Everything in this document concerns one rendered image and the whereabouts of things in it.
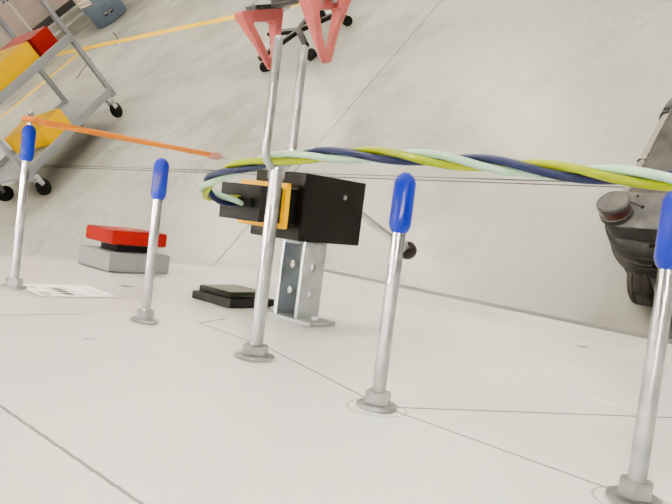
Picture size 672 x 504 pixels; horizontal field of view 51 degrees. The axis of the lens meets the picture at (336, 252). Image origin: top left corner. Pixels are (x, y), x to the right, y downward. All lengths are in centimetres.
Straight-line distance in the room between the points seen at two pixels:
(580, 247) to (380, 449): 180
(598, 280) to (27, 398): 174
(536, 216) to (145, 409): 196
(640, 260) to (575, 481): 141
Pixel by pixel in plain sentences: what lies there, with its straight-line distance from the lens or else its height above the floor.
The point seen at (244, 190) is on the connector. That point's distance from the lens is 40.
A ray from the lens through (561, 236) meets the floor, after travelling 206.
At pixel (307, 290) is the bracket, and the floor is 110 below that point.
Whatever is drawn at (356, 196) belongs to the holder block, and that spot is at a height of 112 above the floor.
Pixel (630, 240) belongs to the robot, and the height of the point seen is 24.
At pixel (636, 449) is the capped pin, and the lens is 22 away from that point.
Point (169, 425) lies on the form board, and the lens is 22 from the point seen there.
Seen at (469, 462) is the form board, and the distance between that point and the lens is 22.
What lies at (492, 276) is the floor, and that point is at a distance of 202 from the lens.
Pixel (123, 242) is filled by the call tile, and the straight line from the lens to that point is 60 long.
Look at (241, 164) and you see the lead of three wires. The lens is 33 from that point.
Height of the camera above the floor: 135
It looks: 34 degrees down
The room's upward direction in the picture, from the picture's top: 32 degrees counter-clockwise
